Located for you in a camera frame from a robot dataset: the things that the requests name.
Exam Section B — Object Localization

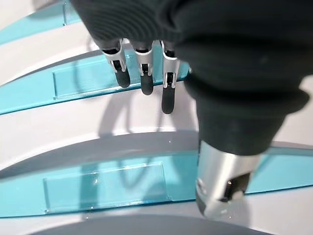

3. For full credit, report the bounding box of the white drawer blue handle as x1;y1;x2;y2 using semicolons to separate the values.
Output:
0;0;98;47
0;189;313;235
0;23;194;116
0;80;313;218

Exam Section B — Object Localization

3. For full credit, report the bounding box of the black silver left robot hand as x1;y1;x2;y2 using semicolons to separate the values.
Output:
69;0;313;219

